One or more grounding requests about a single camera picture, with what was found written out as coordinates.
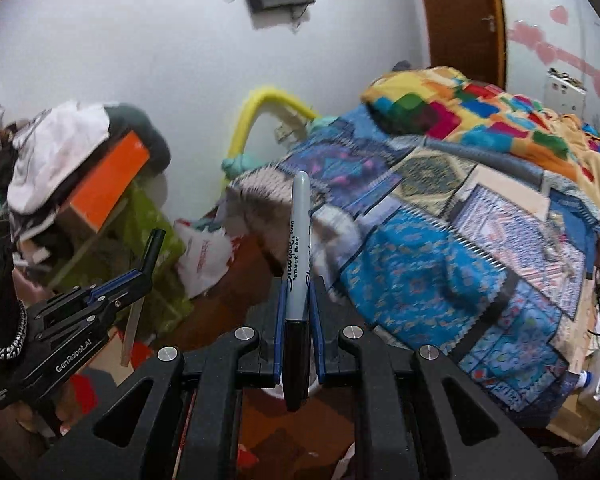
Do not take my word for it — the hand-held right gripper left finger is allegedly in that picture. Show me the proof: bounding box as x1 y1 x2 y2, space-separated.
35 277 288 480

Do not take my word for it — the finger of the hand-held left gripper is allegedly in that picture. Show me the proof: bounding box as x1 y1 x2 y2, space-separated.
42 282 151 343
32 267 153 323

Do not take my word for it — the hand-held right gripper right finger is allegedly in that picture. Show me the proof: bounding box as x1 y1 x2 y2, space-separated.
307 276 561 480

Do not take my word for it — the grey permanent marker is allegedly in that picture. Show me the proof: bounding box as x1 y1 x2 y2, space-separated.
281 170 312 413

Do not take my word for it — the green cloth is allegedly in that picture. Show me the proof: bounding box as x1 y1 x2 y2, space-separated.
50 180 193 331

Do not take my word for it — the white plastic bag red print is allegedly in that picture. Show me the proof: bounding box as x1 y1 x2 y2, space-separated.
172 217 233 301

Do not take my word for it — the orange box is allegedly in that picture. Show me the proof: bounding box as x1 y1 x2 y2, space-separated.
55 130 152 241

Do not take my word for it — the blue patterned bedsheet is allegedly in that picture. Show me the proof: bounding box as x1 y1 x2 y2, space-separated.
225 115 600 413

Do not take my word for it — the white cloth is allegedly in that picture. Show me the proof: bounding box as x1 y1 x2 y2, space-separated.
5 101 113 216

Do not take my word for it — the dark grey cushion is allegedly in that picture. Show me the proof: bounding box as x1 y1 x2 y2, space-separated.
102 102 172 176

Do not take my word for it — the teal cloth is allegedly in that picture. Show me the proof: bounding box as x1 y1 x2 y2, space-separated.
221 152 261 177

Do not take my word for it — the yellow foam tube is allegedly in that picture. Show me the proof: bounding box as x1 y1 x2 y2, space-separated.
222 86 321 181

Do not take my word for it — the beige board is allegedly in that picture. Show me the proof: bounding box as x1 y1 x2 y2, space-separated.
445 165 552 221

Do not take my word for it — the colourful patchwork blanket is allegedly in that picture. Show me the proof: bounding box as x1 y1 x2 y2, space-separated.
360 66 600 201

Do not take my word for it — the small white cabinet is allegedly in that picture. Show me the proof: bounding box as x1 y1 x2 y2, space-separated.
547 67 588 116

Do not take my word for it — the brown wooden door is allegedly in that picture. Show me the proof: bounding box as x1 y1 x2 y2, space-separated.
414 0 508 91

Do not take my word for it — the wooden wardrobe with sliding doors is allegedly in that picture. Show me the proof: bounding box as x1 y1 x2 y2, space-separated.
495 0 600 126

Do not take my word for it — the beaded bracelet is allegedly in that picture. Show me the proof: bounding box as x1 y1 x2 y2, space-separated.
0 300 28 361

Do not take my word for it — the grey flexible hose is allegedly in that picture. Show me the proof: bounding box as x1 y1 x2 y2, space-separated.
420 137 553 191

